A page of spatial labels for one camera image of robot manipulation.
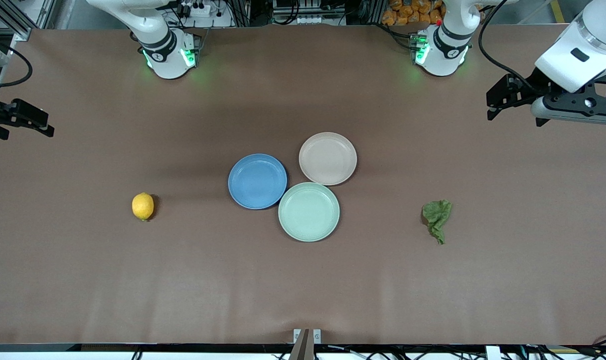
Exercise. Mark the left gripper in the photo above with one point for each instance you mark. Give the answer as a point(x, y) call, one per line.
point(539, 82)

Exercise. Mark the green lettuce leaf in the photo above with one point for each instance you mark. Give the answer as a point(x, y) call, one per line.
point(438, 215)

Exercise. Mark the yellow lemon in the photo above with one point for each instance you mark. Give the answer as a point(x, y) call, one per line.
point(143, 206)

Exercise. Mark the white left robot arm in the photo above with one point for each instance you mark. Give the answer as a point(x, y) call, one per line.
point(445, 45)

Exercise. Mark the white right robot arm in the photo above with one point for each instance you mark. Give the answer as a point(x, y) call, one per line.
point(153, 30)

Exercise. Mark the bag of orange items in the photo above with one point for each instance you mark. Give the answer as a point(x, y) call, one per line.
point(408, 12)

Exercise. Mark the beige round plate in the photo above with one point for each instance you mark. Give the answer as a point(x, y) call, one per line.
point(328, 159)

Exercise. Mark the brown table cover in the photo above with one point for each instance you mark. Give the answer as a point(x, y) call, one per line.
point(133, 280)

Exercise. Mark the white power strip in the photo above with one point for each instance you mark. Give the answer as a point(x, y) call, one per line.
point(198, 7)

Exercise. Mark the pale green round plate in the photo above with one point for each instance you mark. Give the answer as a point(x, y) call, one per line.
point(309, 212)

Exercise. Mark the blue round plate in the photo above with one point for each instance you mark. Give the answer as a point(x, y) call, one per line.
point(257, 181)

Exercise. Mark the aluminium frame profile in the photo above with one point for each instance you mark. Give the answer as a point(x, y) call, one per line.
point(20, 27)

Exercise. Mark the black left camera bracket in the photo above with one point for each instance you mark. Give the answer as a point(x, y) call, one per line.
point(603, 102)

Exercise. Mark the metal table edge bracket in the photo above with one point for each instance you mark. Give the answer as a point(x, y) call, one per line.
point(305, 347)

